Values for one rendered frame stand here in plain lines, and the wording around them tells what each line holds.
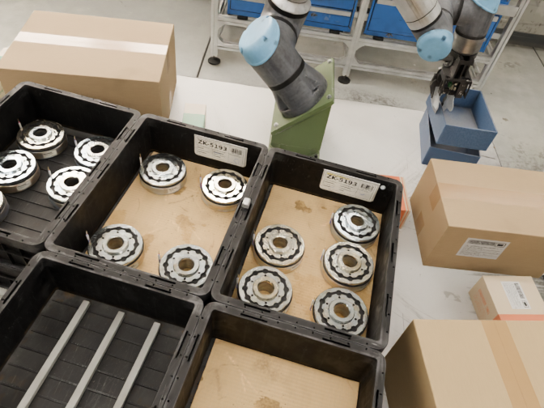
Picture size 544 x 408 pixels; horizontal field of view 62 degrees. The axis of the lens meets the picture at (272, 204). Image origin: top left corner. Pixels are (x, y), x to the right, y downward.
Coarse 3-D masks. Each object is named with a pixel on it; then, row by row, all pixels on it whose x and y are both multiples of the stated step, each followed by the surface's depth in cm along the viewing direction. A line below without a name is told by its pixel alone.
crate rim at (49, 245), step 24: (144, 120) 101; (168, 120) 102; (120, 144) 95; (264, 144) 100; (72, 216) 82; (240, 216) 86; (48, 240) 78; (96, 264) 76; (120, 264) 76; (216, 264) 80; (192, 288) 75
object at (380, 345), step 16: (304, 160) 99; (320, 160) 99; (368, 176) 98; (384, 176) 98; (256, 192) 91; (400, 192) 95; (400, 208) 92; (240, 224) 85; (224, 272) 78; (240, 304) 74; (384, 304) 77; (288, 320) 73; (304, 320) 74; (384, 320) 75; (336, 336) 72; (352, 336) 73; (384, 336) 73
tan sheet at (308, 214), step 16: (272, 192) 105; (288, 192) 105; (272, 208) 102; (288, 208) 102; (304, 208) 103; (320, 208) 103; (336, 208) 104; (288, 224) 99; (304, 224) 100; (320, 224) 100; (304, 240) 97; (320, 240) 97; (304, 256) 94; (320, 256) 95; (240, 272) 90; (304, 272) 91; (320, 272) 92; (304, 288) 89; (320, 288) 89; (368, 288) 91; (304, 304) 87; (368, 304) 88
